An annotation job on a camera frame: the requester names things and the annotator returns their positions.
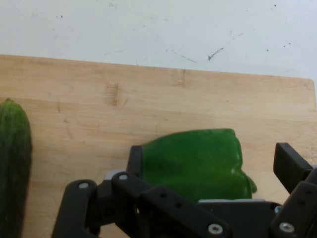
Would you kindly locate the green bell pepper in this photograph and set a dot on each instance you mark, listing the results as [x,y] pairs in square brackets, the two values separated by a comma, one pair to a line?
[195,163]

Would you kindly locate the bamboo cutting board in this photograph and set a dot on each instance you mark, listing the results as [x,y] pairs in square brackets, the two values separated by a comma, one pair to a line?
[153,104]

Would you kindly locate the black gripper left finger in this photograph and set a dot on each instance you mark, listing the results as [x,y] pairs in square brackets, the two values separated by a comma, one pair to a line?
[158,205]

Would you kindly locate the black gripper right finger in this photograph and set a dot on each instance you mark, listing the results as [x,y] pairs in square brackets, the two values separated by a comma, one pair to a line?
[292,168]

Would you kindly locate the long dark green cucumber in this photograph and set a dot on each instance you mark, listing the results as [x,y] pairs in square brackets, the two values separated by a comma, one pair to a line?
[13,161]

